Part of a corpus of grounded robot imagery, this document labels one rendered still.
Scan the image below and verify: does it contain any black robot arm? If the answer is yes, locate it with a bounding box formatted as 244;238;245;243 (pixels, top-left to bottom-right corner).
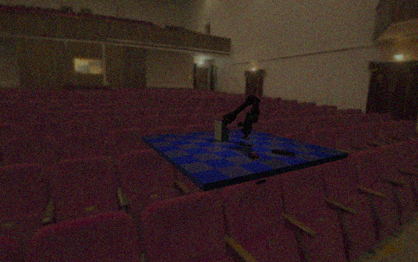
222;94;260;127

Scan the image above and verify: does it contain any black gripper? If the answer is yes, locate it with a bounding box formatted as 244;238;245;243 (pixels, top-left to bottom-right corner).
242;121;253;139

